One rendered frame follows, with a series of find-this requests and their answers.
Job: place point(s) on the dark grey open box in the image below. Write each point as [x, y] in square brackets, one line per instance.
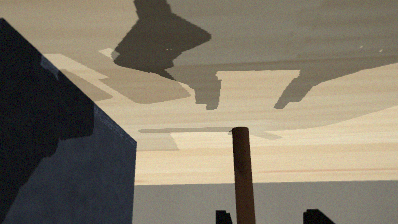
[63, 160]

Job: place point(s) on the brown cylindrical peg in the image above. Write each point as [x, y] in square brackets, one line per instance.
[245, 210]

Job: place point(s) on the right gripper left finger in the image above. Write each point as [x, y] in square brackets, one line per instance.
[222, 217]

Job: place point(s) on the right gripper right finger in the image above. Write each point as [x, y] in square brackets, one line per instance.
[315, 216]

